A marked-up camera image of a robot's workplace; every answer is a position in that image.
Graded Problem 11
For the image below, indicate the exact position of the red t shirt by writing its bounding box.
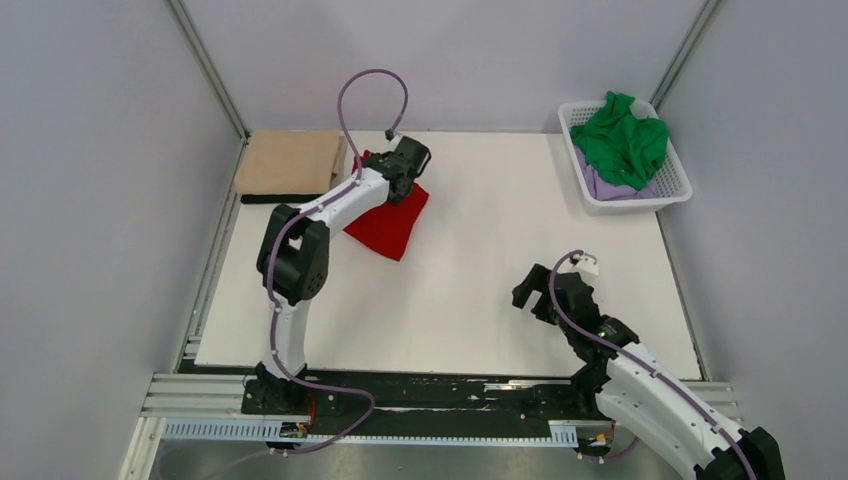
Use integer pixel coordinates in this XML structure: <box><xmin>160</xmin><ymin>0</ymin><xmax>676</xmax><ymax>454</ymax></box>
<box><xmin>344</xmin><ymin>183</ymin><xmax>430</xmax><ymax>262</ymax></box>

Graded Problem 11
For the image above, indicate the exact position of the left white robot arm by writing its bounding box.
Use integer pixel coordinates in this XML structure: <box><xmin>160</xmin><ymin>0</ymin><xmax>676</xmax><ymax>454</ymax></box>
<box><xmin>253</xmin><ymin>135</ymin><xmax>431</xmax><ymax>413</ymax></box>

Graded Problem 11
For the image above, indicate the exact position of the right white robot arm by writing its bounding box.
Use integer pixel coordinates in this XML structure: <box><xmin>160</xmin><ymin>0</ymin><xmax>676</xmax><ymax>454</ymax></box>
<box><xmin>512</xmin><ymin>258</ymin><xmax>786</xmax><ymax>479</ymax></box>

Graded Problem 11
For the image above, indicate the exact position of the lilac t shirt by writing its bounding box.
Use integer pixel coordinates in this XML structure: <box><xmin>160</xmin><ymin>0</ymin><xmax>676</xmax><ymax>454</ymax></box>
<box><xmin>573</xmin><ymin>145</ymin><xmax>662</xmax><ymax>201</ymax></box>

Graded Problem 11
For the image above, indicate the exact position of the folded beige t shirt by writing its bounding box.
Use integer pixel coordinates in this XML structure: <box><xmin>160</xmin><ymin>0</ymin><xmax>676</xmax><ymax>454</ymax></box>
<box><xmin>234</xmin><ymin>130</ymin><xmax>347</xmax><ymax>196</ymax></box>

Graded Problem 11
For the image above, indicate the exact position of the white plastic basket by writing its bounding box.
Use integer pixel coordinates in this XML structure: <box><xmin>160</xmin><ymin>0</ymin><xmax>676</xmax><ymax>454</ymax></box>
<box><xmin>557</xmin><ymin>92</ymin><xmax>693</xmax><ymax>216</ymax></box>

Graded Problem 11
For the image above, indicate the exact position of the green t shirt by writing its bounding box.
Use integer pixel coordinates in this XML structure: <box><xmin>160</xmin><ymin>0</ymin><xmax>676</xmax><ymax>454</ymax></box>
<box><xmin>569</xmin><ymin>91</ymin><xmax>669</xmax><ymax>190</ymax></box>

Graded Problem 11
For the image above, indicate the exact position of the folded black t shirt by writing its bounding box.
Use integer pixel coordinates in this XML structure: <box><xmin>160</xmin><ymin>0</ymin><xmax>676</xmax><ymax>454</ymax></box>
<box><xmin>239</xmin><ymin>194</ymin><xmax>321</xmax><ymax>205</ymax></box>

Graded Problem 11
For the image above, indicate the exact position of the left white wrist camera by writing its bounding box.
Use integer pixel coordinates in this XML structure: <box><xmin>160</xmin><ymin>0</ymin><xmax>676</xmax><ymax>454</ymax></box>
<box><xmin>384</xmin><ymin>130</ymin><xmax>404</xmax><ymax>151</ymax></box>

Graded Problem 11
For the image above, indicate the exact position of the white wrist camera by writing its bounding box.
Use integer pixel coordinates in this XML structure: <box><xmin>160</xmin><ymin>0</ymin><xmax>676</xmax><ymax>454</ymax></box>
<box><xmin>571</xmin><ymin>254</ymin><xmax>599</xmax><ymax>283</ymax></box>
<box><xmin>384</xmin><ymin>130</ymin><xmax>404</xmax><ymax>151</ymax></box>

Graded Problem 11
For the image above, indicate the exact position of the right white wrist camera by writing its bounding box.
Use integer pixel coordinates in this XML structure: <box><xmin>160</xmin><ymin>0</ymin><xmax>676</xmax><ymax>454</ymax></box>
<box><xmin>571</xmin><ymin>254</ymin><xmax>599</xmax><ymax>283</ymax></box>

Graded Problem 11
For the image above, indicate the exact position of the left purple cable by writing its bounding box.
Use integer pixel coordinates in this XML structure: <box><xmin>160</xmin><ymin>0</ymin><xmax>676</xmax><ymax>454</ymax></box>
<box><xmin>155</xmin><ymin>68</ymin><xmax>411</xmax><ymax>480</ymax></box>

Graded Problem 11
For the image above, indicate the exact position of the purple cable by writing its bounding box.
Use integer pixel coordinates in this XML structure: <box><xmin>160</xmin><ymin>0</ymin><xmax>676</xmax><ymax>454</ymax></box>
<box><xmin>547</xmin><ymin>249</ymin><xmax>758</xmax><ymax>480</ymax></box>
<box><xmin>155</xmin><ymin>68</ymin><xmax>411</xmax><ymax>480</ymax></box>

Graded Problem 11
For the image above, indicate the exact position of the white slotted cable duct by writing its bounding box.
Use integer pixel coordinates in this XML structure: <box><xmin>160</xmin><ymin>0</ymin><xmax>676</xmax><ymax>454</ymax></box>
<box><xmin>160</xmin><ymin>418</ymin><xmax>579</xmax><ymax>448</ymax></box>

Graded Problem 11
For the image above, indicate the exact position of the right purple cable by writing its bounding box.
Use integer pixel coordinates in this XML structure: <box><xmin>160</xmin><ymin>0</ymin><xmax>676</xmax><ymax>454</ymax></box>
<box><xmin>547</xmin><ymin>249</ymin><xmax>758</xmax><ymax>480</ymax></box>

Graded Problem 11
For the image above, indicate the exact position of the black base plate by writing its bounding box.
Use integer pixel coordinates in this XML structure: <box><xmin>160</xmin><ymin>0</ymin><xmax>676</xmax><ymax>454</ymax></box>
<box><xmin>241</xmin><ymin>370</ymin><xmax>614</xmax><ymax>440</ymax></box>

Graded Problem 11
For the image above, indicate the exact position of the left aluminium frame post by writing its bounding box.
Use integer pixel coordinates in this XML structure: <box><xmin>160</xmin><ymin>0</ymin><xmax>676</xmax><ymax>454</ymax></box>
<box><xmin>164</xmin><ymin>0</ymin><xmax>250</xmax><ymax>144</ymax></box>

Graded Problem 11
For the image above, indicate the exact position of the aluminium frame post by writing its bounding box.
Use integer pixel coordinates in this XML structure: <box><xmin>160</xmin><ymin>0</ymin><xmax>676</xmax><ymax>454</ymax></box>
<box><xmin>649</xmin><ymin>0</ymin><xmax>725</xmax><ymax>110</ymax></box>
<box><xmin>164</xmin><ymin>0</ymin><xmax>250</xmax><ymax>144</ymax></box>

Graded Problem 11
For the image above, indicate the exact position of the right aluminium frame post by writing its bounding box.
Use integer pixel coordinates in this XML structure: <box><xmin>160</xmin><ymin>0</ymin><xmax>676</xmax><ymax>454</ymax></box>
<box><xmin>649</xmin><ymin>0</ymin><xmax>725</xmax><ymax>110</ymax></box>

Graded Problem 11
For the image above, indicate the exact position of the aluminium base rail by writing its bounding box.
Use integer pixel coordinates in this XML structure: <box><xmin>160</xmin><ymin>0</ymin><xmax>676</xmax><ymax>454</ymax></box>
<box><xmin>142</xmin><ymin>372</ymin><xmax>745</xmax><ymax>429</ymax></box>

